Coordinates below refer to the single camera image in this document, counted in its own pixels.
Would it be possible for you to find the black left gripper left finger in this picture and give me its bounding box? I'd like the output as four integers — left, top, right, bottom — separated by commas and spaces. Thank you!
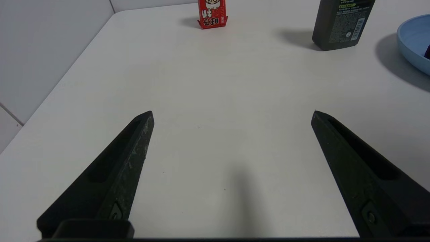
36, 111, 155, 238

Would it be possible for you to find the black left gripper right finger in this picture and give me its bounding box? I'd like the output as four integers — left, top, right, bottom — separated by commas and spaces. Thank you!
311, 110, 430, 238

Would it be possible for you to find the blue plate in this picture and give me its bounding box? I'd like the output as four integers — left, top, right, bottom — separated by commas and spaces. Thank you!
397, 14, 430, 76

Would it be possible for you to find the black bottle with label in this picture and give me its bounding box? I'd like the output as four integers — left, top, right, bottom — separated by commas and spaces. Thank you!
312, 0, 376, 51

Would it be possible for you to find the red milk carton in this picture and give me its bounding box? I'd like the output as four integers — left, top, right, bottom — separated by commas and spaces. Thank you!
197, 0, 228, 30

